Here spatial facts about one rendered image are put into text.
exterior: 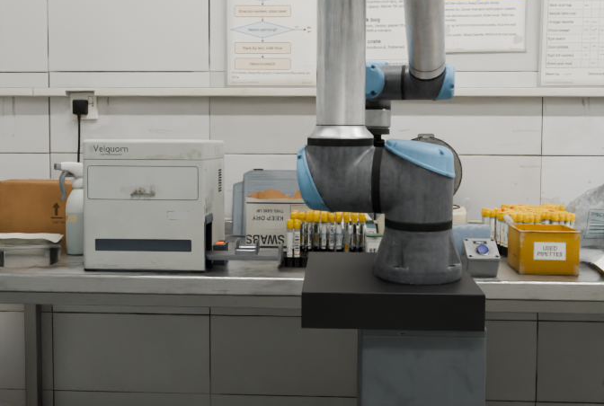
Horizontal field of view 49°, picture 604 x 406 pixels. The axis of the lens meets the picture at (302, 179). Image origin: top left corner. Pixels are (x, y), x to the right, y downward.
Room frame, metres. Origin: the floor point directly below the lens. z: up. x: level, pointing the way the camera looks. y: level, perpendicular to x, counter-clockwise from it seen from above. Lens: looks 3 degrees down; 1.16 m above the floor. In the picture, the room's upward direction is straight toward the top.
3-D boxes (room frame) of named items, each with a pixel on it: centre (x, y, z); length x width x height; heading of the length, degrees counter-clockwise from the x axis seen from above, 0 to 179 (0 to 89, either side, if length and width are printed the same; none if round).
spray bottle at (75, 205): (1.74, 0.59, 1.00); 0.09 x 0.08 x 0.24; 177
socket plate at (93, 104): (2.15, 0.70, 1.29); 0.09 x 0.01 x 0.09; 87
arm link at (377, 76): (1.46, -0.16, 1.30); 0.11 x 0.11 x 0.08; 76
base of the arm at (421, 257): (1.15, -0.20, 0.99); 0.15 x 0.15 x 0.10
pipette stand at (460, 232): (1.58, -0.39, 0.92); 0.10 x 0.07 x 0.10; 94
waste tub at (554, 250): (1.55, -0.56, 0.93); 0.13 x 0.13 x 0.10; 85
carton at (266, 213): (1.91, 0.02, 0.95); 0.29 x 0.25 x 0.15; 177
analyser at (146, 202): (1.63, 0.34, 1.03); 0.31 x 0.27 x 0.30; 87
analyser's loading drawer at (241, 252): (1.53, 0.15, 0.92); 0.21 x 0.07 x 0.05; 87
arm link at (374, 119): (1.56, -0.17, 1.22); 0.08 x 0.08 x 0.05
